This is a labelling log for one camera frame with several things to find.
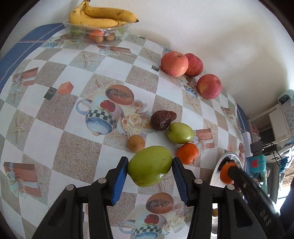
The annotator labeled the small orange mandarin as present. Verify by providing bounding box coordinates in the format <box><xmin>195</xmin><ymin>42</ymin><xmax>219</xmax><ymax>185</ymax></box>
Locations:
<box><xmin>220</xmin><ymin>162</ymin><xmax>237</xmax><ymax>185</ymax></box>

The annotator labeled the large orange mandarin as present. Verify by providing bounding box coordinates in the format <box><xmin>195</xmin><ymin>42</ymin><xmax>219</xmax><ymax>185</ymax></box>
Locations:
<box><xmin>176</xmin><ymin>143</ymin><xmax>199</xmax><ymax>165</ymax></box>

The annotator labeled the green jujube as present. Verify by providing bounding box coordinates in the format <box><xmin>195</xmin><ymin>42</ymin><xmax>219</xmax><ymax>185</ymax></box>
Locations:
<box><xmin>166</xmin><ymin>122</ymin><xmax>195</xmax><ymax>144</ymax></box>
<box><xmin>128</xmin><ymin>146</ymin><xmax>173</xmax><ymax>187</ymax></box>

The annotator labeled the small brown kiwi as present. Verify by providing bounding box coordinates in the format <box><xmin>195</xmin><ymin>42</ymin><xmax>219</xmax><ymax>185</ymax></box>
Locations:
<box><xmin>127</xmin><ymin>134</ymin><xmax>146</xmax><ymax>153</ymax></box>

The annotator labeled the teal toy box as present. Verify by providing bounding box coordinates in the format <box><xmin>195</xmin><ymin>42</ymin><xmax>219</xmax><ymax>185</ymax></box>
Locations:
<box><xmin>249</xmin><ymin>154</ymin><xmax>266</xmax><ymax>174</ymax></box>

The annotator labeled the round metal plate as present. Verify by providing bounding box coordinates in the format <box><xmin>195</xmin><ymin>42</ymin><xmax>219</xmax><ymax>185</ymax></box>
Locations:
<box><xmin>210</xmin><ymin>151</ymin><xmax>243</xmax><ymax>238</ymax></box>

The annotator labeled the black power adapter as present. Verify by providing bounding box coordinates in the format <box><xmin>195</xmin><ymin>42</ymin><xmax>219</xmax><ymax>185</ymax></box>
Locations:
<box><xmin>250</xmin><ymin>141</ymin><xmax>264</xmax><ymax>153</ymax></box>

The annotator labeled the white power strip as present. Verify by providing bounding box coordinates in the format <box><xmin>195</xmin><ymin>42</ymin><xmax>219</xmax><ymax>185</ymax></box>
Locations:
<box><xmin>242</xmin><ymin>131</ymin><xmax>252</xmax><ymax>157</ymax></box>

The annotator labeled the white shelf unit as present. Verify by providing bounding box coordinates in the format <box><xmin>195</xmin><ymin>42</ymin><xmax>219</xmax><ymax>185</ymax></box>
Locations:
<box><xmin>248</xmin><ymin>89</ymin><xmax>293</xmax><ymax>147</ymax></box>

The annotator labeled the right red apple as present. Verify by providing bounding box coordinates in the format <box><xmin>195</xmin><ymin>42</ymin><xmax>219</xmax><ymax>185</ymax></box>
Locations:
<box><xmin>196</xmin><ymin>74</ymin><xmax>222</xmax><ymax>100</ymax></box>

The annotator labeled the far wrinkled brown date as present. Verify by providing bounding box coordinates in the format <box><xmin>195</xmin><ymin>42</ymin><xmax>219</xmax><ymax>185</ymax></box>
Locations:
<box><xmin>150</xmin><ymin>110</ymin><xmax>177</xmax><ymax>131</ymax></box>

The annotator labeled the patterned checkered tablecloth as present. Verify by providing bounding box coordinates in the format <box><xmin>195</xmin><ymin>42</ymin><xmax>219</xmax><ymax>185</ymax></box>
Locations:
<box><xmin>1</xmin><ymin>23</ymin><xmax>245</xmax><ymax>238</ymax></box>

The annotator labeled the middle dark red apple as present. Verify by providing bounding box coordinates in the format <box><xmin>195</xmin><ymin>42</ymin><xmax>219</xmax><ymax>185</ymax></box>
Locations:
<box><xmin>185</xmin><ymin>53</ymin><xmax>203</xmax><ymax>77</ymax></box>

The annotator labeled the left pale red apple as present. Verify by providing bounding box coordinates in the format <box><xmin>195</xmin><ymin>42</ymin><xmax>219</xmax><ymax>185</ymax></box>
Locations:
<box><xmin>160</xmin><ymin>51</ymin><xmax>189</xmax><ymax>77</ymax></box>

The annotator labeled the clear plastic fruit tray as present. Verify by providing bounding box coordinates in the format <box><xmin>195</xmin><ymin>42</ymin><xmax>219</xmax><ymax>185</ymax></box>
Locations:
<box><xmin>63</xmin><ymin>21</ymin><xmax>131</xmax><ymax>43</ymax></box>

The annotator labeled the upper yellow banana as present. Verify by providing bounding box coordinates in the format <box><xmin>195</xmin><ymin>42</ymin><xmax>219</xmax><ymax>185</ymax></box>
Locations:
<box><xmin>84</xmin><ymin>1</ymin><xmax>139</xmax><ymax>23</ymax></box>

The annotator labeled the yellow banana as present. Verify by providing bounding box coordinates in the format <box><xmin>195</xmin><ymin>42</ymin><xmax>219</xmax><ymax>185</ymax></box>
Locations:
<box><xmin>84</xmin><ymin>1</ymin><xmax>139</xmax><ymax>23</ymax></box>
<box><xmin>69</xmin><ymin>1</ymin><xmax>127</xmax><ymax>28</ymax></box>

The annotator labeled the lower yellow banana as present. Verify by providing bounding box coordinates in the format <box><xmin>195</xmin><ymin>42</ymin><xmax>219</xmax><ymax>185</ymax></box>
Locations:
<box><xmin>69</xmin><ymin>1</ymin><xmax>127</xmax><ymax>28</ymax></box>

